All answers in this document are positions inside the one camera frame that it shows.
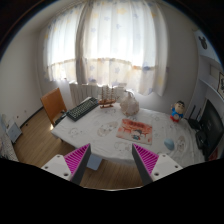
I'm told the light blue computer mouse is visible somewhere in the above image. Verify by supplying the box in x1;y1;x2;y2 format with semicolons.
163;137;176;151

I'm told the cartoon boy figure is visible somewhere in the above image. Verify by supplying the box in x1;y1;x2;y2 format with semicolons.
170;100;186;123

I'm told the wooden sailing ship model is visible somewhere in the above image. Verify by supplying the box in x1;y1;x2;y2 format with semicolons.
97;84;118;109

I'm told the black computer monitor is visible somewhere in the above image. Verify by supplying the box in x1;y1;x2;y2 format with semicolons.
198;98;224;162

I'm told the red cartoon print mouse pad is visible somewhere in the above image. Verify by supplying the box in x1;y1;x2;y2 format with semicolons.
115;118;154;146

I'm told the orange wooden chair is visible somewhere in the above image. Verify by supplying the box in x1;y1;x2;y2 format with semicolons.
40;87;69;127

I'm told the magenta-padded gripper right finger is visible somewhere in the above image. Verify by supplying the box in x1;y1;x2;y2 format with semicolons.
131;143;184;186

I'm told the black computer keyboard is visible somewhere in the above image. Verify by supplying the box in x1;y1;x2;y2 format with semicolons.
65;96;100;122

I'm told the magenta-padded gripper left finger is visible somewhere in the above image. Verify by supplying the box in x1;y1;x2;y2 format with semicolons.
40;143;92;186

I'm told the white printed tablecloth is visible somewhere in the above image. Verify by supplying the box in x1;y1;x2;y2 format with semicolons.
50;101;206;168

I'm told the white wall shelf unit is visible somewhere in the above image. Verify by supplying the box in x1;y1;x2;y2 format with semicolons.
192;29;224;113

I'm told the white star print curtain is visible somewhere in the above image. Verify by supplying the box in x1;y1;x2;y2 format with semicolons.
42;0;170;98

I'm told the black router with antennas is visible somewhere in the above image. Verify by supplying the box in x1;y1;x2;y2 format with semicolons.
186;104;203;131

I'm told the black case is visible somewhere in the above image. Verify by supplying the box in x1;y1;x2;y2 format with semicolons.
194;129;210;152

